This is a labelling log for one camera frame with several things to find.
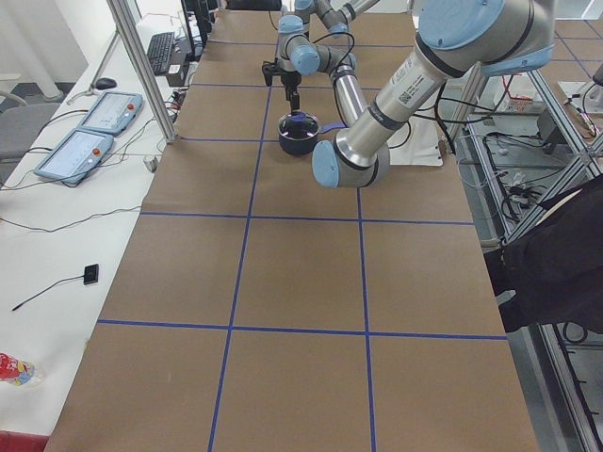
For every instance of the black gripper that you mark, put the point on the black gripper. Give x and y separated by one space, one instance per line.
290 80

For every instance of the blue pot lid knob glass lid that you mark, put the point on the blue pot lid knob glass lid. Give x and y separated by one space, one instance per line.
297 126

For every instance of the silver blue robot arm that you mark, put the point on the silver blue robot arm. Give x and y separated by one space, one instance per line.
502 37
297 56

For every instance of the dark blue saucepan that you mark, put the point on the dark blue saucepan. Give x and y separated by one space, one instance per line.
304 147

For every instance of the black computer keyboard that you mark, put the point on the black computer keyboard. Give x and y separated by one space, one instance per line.
159 52

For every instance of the small metal cylinder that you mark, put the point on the small metal cylinder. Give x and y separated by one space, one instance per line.
150 162

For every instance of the upper teach pendant tablet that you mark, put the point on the upper teach pendant tablet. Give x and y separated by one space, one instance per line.
112 112

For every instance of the teach pendant tablet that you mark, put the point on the teach pendant tablet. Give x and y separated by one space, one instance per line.
75 156
112 112

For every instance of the black computer mouse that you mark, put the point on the black computer mouse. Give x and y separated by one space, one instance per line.
103 83

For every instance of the lower teach pendant tablet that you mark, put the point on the lower teach pendant tablet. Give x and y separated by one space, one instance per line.
75 156

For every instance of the small black square device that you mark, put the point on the small black square device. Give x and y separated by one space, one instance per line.
91 274

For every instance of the person in black clothing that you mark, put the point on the person in black clothing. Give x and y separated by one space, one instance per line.
555 269

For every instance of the red labelled plastic bottle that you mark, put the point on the red labelled plastic bottle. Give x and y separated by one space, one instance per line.
19 372

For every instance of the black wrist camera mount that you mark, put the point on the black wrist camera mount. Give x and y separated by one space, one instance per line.
270 70

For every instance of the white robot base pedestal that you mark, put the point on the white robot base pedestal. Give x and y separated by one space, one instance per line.
415 144

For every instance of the aluminium frame post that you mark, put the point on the aluminium frame post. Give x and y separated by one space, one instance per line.
127 29

